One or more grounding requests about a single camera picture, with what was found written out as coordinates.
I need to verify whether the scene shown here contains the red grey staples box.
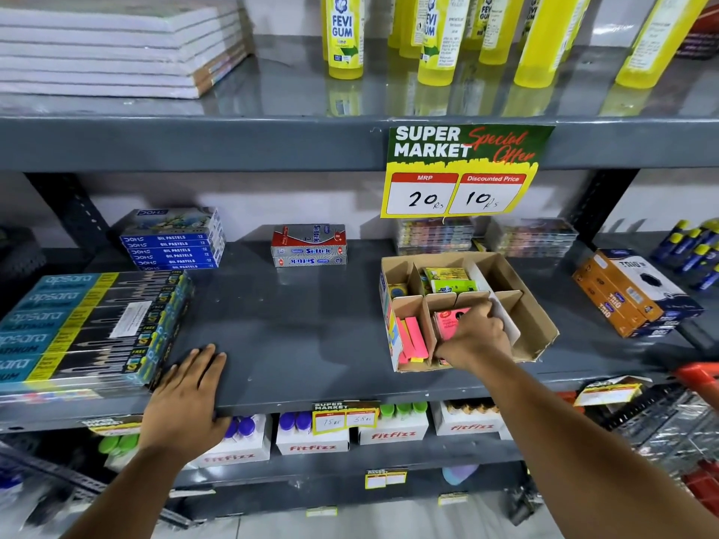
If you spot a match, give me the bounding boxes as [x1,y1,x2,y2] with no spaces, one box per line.
[272,256,348,268]
[271,223,348,258]

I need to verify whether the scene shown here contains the pink small packet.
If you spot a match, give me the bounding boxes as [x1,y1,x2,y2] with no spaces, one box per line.
[433,307,473,344]

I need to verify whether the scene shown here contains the brown cardboard divider box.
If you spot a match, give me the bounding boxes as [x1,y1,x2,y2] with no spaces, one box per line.
[380,252,561,373]

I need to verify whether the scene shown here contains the stack of blue pastel boxes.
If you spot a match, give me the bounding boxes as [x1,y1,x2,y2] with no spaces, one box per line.
[119,207,227,271]

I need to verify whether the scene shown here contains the white box of brown bottles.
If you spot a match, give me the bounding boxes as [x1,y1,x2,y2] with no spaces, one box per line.
[431,399,506,436]

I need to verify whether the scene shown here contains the row of yellow glue bottles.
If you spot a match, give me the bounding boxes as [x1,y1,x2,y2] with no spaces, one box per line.
[320,0,714,90]

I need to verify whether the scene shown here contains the red basket handle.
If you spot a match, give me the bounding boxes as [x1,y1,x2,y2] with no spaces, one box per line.
[674,362,719,400]

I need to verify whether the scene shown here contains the person's right hand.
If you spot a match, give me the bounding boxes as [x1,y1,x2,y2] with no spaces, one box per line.
[435,300,513,372]

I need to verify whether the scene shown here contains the stack of colourful crayon boxes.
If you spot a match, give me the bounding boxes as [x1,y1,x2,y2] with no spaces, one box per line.
[484,217,579,259]
[395,217,476,256]

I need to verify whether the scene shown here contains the group of blue glue sticks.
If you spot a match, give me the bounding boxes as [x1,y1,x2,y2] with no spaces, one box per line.
[650,219,719,290]

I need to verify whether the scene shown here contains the stack of black pencil boxes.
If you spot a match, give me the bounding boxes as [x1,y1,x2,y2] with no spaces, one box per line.
[0,269,196,404]

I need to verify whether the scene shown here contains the person's right forearm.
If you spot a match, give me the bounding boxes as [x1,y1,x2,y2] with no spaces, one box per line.
[458,348,719,539]

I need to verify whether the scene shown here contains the green yellow offer sign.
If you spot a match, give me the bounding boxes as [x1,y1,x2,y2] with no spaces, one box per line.
[380,125,556,219]

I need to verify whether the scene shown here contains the orange blue product box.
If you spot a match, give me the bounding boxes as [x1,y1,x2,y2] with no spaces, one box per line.
[572,258,677,339]
[592,249,704,323]

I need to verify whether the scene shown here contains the white box of green bottles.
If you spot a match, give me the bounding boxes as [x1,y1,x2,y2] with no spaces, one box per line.
[358,403,430,446]

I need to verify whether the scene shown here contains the person's left hand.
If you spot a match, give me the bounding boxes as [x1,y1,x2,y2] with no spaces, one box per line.
[137,344,232,464]

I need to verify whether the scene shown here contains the green yellow eraser box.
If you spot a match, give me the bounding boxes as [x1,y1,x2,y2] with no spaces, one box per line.
[422,267,478,295]

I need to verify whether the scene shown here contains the stack of white notebooks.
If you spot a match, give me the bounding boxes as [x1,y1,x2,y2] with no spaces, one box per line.
[0,0,251,100]

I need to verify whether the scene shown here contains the grey metal shelf rack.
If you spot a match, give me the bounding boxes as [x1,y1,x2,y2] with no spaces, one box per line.
[0,36,719,539]

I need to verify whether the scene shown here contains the white box of purple bottles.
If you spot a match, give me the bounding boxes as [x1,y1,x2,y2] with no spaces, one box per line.
[275,412,351,456]
[188,415,274,469]

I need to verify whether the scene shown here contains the pink sticky note pads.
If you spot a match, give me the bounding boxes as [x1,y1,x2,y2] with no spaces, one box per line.
[395,316,430,365]

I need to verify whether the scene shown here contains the person's left forearm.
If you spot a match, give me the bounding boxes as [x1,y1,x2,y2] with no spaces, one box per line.
[61,438,227,539]

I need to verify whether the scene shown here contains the green capped bottles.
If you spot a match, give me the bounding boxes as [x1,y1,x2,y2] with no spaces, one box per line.
[98,433,141,473]

